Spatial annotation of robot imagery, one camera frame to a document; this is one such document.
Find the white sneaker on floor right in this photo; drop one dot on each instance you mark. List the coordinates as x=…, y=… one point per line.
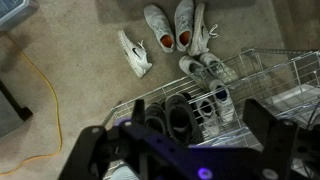
x=218, y=69

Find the black nike sneaker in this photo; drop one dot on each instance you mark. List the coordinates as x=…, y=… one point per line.
x=155, y=118
x=181, y=122

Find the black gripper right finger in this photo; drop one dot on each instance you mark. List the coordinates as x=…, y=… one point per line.
x=260, y=122

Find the grey sneaker orange insole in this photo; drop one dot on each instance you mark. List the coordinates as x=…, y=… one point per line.
x=183, y=20
x=159, y=24

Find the grey sofa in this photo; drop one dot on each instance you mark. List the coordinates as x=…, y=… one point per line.
x=12, y=115

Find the white nike sneaker lying sideways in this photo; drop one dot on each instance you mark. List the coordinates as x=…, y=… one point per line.
x=135, y=54

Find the clear plastic storage bin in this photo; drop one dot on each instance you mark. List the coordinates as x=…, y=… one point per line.
x=13, y=12

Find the white sneaker on floor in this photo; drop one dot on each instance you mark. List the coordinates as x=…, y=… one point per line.
x=195, y=70
x=218, y=69

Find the silver wire shoe rack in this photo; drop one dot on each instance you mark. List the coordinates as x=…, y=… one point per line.
x=284, y=82

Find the grey sneaker orange insole left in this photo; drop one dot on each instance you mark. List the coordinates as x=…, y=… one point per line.
x=159, y=24

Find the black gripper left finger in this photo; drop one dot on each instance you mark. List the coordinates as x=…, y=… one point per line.
x=138, y=113

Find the white sneaker on rack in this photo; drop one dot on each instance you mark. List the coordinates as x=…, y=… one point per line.
x=207, y=112

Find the white sneaker blue insole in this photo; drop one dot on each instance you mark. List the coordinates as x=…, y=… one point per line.
x=224, y=102

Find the grey sneaker orange insole right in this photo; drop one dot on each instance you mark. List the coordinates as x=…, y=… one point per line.
x=183, y=20

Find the white sneaker on floor left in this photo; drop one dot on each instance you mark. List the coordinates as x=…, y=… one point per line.
x=195, y=70

